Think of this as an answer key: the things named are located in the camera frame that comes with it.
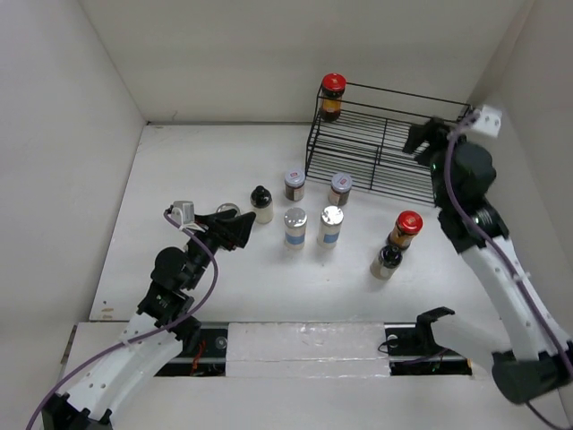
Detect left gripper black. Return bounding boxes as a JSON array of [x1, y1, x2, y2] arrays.
[[184, 209, 253, 289]]

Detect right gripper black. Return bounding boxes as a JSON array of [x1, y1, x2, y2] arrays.
[[401, 116, 478, 208]]

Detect red lid sauce jar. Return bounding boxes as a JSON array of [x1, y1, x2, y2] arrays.
[[387, 211, 423, 251], [320, 73, 346, 122]]

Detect silver lid bead bottle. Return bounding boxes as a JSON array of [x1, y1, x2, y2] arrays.
[[317, 205, 344, 249], [284, 207, 308, 250]]

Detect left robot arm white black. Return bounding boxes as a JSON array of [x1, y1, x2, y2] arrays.
[[34, 206, 256, 429]]

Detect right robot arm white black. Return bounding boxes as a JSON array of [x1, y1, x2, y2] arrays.
[[403, 117, 572, 405]]

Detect clear glass jar silver rim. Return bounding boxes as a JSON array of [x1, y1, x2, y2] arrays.
[[216, 202, 241, 214]]

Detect black cap white powder bottle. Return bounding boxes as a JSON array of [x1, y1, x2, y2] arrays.
[[250, 185, 274, 224]]

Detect white lid dark sauce jar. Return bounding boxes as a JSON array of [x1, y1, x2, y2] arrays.
[[284, 168, 306, 202]]

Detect white lid brown sauce jar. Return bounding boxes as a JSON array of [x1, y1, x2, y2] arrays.
[[329, 173, 353, 207]]

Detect black cap beige spice bottle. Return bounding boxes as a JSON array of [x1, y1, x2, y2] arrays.
[[370, 245, 403, 280]]

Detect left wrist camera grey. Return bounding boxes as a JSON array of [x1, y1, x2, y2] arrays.
[[168, 201, 195, 225]]

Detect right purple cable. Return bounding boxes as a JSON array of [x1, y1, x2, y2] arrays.
[[442, 114, 573, 430]]

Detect purple cable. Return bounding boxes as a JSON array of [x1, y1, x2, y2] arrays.
[[442, 114, 573, 430], [24, 210, 220, 430]]

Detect black wire rack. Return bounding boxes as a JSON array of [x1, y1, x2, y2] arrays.
[[304, 82, 472, 206]]

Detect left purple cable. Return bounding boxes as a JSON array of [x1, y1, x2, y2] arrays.
[[24, 210, 220, 430]]

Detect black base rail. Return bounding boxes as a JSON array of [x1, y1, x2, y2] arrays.
[[158, 322, 474, 379]]

